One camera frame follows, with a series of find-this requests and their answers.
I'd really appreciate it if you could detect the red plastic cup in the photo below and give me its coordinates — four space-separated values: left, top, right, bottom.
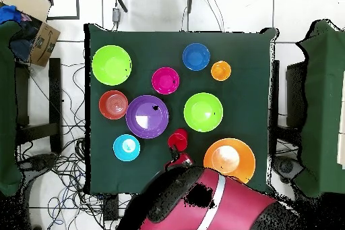
167 128 189 152

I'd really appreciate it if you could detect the purple plastic bowl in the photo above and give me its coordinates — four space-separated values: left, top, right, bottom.
125 94 170 140

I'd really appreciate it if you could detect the large orange plastic bowl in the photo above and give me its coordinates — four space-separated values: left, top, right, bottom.
203 138 257 185

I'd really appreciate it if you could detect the cyan plastic bowl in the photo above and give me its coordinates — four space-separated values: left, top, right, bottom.
112 134 142 163

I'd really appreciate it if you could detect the green plastic bowl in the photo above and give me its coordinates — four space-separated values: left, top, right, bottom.
91 45 133 86
183 92 224 133

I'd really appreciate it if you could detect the pink plastic bowl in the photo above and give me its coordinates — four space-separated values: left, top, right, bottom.
151 67 181 95

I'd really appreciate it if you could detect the red-orange plastic bowl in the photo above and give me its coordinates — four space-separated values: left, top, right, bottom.
98 90 129 121

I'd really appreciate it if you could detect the black power strip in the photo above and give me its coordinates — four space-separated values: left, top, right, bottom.
103 194 119 221

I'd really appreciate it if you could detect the dark green tablecloth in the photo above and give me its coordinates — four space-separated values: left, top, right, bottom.
84 23 278 196

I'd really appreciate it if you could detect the orange plastic cup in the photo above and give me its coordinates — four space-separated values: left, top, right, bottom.
210 60 232 82

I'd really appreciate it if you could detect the blue plastic bowl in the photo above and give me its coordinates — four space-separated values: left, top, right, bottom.
182 42 211 71

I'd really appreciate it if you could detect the green cloth covered table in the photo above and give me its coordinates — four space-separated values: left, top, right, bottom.
294 19 345 198
0 20 24 197

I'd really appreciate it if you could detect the brown cardboard box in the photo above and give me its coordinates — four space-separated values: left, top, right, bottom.
0 0 61 67

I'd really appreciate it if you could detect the blue cloth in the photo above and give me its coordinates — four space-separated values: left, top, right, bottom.
0 5 24 24

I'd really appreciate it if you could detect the tangle of black cables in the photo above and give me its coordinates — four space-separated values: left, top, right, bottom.
15 62 141 230

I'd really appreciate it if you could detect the black pedestal foot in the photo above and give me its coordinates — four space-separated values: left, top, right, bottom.
18 152 59 173
272 155 305 185

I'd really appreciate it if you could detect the black stool frame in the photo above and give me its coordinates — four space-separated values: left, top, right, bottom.
14 57 63 155
269 59 308 158

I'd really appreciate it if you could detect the black metal frame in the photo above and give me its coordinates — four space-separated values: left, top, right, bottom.
40 0 81 21

